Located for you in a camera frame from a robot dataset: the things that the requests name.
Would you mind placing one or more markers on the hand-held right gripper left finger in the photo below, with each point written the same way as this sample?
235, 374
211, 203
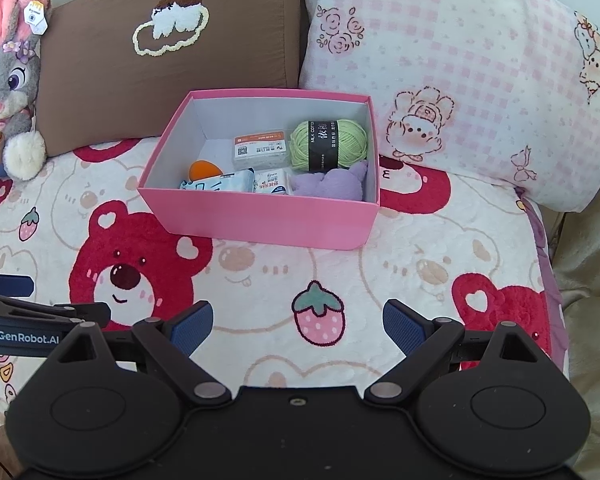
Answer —
192, 325

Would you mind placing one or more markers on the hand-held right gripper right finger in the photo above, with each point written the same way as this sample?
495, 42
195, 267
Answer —
405, 325

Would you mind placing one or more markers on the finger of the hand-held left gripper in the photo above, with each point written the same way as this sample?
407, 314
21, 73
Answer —
10, 285
90, 312

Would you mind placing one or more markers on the pink cardboard box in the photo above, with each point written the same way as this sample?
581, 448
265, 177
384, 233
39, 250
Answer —
260, 220

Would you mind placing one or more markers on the blue wet wipes packet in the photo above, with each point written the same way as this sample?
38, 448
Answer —
220, 182

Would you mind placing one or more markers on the orange makeup sponge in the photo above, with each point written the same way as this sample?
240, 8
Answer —
205, 170

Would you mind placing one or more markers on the purple plush toy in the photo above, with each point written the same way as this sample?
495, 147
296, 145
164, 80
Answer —
330, 185

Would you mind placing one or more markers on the white tissue packet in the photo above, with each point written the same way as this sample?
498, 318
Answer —
272, 182

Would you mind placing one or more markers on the clear box with orange label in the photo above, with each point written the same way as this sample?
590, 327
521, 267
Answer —
260, 152

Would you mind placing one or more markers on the green yarn ball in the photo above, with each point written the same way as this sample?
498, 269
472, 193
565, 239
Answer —
350, 142

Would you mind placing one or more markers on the bear printed blanket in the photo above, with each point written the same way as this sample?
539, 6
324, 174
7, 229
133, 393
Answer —
260, 285

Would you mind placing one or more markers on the beige curtain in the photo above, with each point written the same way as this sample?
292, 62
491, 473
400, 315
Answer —
590, 310

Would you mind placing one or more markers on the grey rabbit plush toy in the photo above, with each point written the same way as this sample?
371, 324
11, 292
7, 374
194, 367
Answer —
10, 80

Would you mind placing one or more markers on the brown pillow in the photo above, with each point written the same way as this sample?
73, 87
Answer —
105, 95

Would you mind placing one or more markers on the white hang tag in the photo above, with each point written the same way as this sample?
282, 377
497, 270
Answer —
36, 19

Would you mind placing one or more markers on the pink checked pillow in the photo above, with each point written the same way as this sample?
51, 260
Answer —
480, 60

